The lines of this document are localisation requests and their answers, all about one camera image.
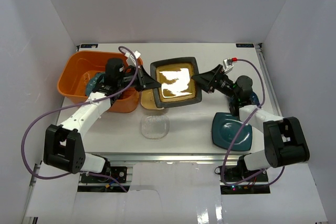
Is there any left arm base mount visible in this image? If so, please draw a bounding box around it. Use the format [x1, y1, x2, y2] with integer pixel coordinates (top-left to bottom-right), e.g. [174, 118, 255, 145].
[78, 158, 130, 193]

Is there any orange plastic bin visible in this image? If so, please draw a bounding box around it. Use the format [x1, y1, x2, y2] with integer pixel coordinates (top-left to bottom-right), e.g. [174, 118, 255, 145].
[57, 51, 140, 113]

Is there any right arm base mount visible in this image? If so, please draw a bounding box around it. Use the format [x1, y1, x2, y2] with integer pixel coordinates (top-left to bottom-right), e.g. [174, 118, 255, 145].
[220, 168, 270, 195]

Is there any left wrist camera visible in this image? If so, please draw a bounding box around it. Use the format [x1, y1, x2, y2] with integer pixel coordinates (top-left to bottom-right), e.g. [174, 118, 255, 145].
[124, 50, 141, 67]

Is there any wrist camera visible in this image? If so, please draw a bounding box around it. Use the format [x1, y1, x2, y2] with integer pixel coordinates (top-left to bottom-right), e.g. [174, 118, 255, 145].
[223, 57, 237, 73]
[124, 50, 141, 67]

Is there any teal square large plate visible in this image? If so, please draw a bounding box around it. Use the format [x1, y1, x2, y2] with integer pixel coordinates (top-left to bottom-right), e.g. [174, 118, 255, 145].
[212, 112, 253, 152]

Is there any amber black-rimmed square plate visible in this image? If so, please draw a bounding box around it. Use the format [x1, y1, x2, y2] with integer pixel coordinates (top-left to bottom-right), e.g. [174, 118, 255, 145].
[150, 57, 202, 108]

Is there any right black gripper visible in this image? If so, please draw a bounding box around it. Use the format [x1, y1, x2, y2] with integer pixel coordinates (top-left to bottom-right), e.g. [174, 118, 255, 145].
[192, 65, 238, 101]

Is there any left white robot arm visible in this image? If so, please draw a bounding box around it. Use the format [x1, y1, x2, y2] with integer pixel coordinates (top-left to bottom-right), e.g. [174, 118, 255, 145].
[43, 58, 161, 182]

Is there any yellow square small plate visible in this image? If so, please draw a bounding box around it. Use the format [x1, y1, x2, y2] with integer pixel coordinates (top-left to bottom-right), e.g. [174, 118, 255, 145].
[140, 89, 163, 110]

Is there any clear glass round plate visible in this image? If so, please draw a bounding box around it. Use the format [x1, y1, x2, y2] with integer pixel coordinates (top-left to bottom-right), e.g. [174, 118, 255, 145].
[140, 115, 170, 140]

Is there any aluminium table frame rail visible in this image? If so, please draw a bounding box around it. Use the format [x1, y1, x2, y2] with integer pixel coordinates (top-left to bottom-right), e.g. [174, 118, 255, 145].
[26, 43, 276, 223]

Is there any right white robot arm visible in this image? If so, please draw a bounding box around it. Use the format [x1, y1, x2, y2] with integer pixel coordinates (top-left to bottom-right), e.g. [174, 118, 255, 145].
[192, 65, 310, 182]

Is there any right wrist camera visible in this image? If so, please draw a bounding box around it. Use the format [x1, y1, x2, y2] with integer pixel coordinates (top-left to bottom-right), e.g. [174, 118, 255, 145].
[223, 57, 237, 73]

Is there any teal scalloped round plate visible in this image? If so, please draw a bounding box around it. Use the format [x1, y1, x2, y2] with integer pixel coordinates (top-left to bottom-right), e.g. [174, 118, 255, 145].
[85, 72, 105, 97]

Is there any dark blue leaf plate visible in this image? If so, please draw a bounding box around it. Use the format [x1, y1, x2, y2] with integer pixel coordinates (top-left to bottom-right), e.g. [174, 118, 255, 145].
[229, 90, 260, 112]

